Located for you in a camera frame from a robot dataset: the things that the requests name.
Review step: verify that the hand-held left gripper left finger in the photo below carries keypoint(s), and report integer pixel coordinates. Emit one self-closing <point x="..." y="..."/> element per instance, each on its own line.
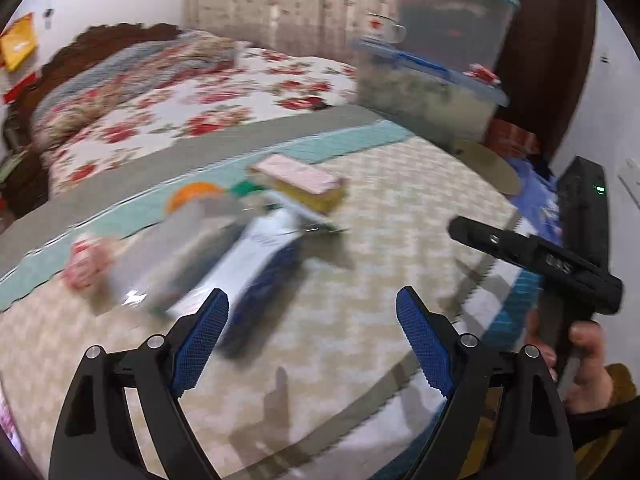
<point x="205" y="340"/>

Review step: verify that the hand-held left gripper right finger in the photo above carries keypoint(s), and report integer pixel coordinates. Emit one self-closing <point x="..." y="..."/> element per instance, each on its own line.
<point x="425" y="345"/>

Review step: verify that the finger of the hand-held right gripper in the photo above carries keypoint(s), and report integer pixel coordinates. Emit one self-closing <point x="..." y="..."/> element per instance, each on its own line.
<point x="485" y="237"/>

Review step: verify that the white and blue box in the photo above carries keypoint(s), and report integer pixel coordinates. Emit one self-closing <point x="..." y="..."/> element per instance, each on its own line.
<point x="250" y="265"/>

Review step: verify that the clear bottle with orange cap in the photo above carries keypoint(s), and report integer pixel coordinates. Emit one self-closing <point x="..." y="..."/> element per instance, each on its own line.
<point x="170" y="255"/>

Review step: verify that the red and white packet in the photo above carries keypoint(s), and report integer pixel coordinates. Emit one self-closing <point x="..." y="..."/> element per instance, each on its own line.
<point x="85" y="265"/>

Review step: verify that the green and white packet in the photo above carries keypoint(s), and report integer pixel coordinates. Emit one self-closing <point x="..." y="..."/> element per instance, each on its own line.
<point x="245" y="188"/>

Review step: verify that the pink and yellow box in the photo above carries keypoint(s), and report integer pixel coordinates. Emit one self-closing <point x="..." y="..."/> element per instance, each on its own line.
<point x="300" y="177"/>

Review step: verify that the person's right forearm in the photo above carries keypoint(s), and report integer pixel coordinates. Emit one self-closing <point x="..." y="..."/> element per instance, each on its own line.
<point x="610" y="422"/>

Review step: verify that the person's right hand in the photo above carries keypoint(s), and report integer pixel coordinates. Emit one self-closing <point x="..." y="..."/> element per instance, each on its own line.
<point x="590" y="365"/>

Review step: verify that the blue cloth bag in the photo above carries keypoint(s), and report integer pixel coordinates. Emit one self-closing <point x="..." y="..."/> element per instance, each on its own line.
<point x="535" y="195"/>

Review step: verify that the zigzag patterned blanket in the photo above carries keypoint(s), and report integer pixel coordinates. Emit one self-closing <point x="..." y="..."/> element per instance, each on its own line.
<point x="350" y="285"/>

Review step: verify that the red gift box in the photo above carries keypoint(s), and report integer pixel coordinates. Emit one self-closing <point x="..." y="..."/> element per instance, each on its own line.
<point x="510" y="135"/>

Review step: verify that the blue lid storage box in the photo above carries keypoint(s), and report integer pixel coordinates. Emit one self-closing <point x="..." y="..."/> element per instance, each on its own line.
<point x="430" y="100"/>

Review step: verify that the small red pack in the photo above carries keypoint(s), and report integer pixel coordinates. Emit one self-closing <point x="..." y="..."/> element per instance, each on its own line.
<point x="482" y="75"/>

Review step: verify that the dark brown wardrobe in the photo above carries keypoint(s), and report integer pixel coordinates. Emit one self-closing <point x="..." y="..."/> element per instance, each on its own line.
<point x="550" y="35"/>

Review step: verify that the teal lid storage box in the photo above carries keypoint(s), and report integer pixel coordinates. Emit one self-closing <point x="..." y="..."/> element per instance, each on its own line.
<point x="450" y="20"/>

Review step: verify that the floral bedsheet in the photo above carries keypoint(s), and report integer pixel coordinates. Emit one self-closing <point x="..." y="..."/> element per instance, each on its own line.
<point x="200" y="110"/>

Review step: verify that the white enamel mug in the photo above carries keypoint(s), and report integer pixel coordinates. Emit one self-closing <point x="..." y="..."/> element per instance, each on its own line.
<point x="385" y="30"/>

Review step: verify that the folded floral quilt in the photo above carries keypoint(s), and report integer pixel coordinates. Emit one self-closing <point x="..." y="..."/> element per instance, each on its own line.
<point x="100" y="75"/>

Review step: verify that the carved wooden headboard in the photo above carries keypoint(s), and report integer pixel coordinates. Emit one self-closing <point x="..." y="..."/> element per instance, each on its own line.
<point x="20" y="105"/>

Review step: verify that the leaf print curtain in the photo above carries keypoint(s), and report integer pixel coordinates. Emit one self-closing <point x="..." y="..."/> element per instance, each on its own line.
<point x="280" y="0"/>

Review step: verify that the yellow paper bag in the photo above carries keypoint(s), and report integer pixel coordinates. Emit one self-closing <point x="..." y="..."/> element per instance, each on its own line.
<point x="17" y="42"/>

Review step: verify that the hanging wall ornament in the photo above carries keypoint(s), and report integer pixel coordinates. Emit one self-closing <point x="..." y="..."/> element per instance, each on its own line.
<point x="48" y="12"/>

